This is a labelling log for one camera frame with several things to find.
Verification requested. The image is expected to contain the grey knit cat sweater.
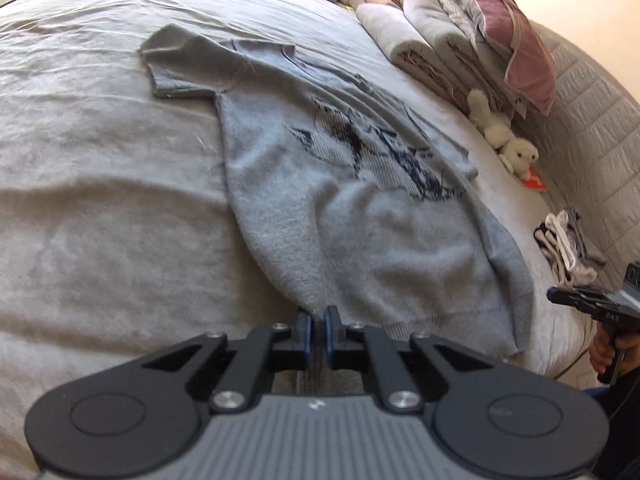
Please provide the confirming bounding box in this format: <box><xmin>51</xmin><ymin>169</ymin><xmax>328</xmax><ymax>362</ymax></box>
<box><xmin>140</xmin><ymin>25</ymin><xmax>534</xmax><ymax>359</ymax></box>

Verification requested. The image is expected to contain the operator right hand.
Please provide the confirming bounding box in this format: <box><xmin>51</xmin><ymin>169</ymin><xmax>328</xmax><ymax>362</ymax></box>
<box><xmin>588</xmin><ymin>328</ymin><xmax>640</xmax><ymax>375</ymax></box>

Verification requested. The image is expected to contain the pile of white socks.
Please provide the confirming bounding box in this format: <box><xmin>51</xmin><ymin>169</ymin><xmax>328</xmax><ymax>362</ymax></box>
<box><xmin>533</xmin><ymin>206</ymin><xmax>608</xmax><ymax>287</ymax></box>

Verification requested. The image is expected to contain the orange red packet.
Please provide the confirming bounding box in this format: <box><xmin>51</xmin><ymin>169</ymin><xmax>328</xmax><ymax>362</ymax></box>
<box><xmin>522</xmin><ymin>167</ymin><xmax>547</xmax><ymax>193</ymax></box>

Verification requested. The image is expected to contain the white plush toy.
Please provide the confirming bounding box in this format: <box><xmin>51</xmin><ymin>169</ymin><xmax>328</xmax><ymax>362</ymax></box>
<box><xmin>466</xmin><ymin>89</ymin><xmax>539</xmax><ymax>181</ymax></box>

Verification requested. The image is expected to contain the grey bed sheet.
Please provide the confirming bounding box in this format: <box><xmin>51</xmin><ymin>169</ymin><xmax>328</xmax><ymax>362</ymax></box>
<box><xmin>1</xmin><ymin>0</ymin><xmax>592</xmax><ymax>479</ymax></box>

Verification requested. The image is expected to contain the pink velvet pillow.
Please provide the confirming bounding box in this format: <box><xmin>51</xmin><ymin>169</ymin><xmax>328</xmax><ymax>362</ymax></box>
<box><xmin>457</xmin><ymin>0</ymin><xmax>556</xmax><ymax>115</ymax></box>

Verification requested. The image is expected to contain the lower folded grey quilt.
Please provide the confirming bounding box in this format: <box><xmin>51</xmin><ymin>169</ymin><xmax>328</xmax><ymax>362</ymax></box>
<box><xmin>356</xmin><ymin>3</ymin><xmax>469</xmax><ymax>114</ymax></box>

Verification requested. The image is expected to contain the folded grey quilt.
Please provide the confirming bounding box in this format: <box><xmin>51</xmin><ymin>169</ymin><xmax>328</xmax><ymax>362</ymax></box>
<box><xmin>402</xmin><ymin>0</ymin><xmax>506</xmax><ymax>110</ymax></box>
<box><xmin>356</xmin><ymin>3</ymin><xmax>469</xmax><ymax>114</ymax></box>

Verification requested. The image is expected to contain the upper folded grey quilt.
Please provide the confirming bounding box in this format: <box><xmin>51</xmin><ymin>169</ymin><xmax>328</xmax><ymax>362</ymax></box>
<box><xmin>402</xmin><ymin>0</ymin><xmax>506</xmax><ymax>110</ymax></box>

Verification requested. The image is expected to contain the grey quilted pillow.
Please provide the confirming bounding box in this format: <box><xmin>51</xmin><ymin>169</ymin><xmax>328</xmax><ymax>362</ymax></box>
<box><xmin>438</xmin><ymin>0</ymin><xmax>527</xmax><ymax>118</ymax></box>

